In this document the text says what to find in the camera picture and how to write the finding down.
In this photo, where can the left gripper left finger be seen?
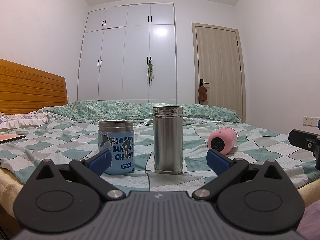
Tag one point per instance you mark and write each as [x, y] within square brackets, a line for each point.
[61, 198]

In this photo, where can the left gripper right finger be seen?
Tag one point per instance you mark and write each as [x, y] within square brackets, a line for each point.
[256, 198]

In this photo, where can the pink steel cup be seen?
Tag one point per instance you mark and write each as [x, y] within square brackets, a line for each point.
[222, 140]

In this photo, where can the blue cartoon print cup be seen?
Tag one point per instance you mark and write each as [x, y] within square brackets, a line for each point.
[118, 138]

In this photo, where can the tall stainless steel cup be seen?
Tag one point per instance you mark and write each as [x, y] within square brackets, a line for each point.
[168, 139]

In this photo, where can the checkered green grey blanket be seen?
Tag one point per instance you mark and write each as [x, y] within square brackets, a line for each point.
[63, 140]

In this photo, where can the flat pink book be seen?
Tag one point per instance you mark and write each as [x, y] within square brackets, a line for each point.
[10, 137]

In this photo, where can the floral ruffled pillow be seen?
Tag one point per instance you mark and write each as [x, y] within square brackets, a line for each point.
[14, 121]

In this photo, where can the wooden headboard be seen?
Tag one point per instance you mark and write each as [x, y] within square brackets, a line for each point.
[25, 89]

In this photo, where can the beige wooden door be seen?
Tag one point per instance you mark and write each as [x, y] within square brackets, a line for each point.
[219, 61]

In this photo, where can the green floral folded quilt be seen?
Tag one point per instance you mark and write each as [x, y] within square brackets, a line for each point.
[95, 111]

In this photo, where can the green hanging ornament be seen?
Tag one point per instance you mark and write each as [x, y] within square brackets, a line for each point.
[150, 71]

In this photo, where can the white built-in wardrobe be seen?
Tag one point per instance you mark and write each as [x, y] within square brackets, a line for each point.
[117, 44]

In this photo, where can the wall power socket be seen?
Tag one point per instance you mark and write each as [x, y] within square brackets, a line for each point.
[310, 121]

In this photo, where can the black door handle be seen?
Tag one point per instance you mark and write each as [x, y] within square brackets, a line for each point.
[202, 83]

